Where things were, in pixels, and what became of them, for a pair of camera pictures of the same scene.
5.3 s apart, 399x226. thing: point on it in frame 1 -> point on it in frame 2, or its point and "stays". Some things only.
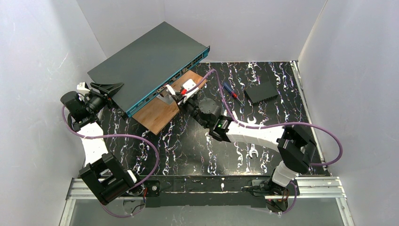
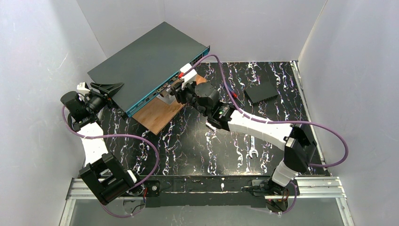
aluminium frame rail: (316, 188) stays
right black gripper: (186, 101) -> (179, 93)
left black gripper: (104, 97) stays
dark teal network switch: (148, 64) stays
